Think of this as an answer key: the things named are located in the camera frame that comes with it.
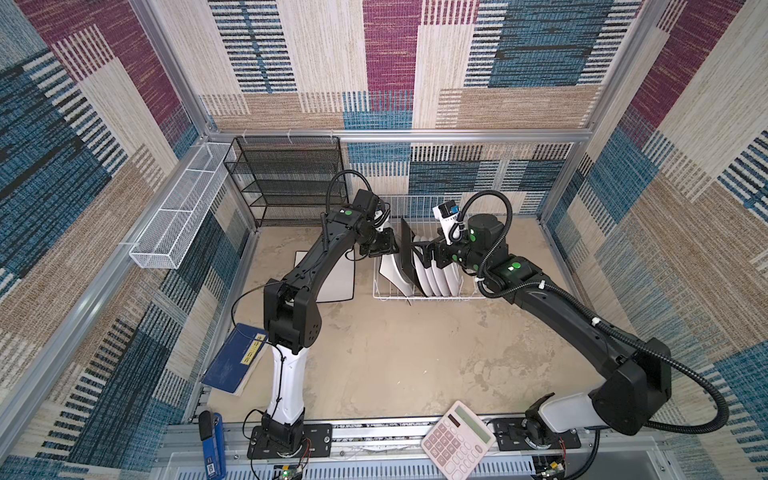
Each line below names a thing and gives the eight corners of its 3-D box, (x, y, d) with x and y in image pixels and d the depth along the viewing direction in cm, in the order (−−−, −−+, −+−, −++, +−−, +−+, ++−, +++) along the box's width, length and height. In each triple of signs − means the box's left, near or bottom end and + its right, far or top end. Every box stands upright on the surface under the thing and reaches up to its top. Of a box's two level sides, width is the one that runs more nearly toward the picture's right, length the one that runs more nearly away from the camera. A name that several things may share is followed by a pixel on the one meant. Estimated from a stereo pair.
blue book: (203, 385, 84) (199, 383, 82) (240, 325, 95) (237, 322, 93) (240, 397, 82) (237, 395, 80) (274, 334, 93) (271, 331, 91)
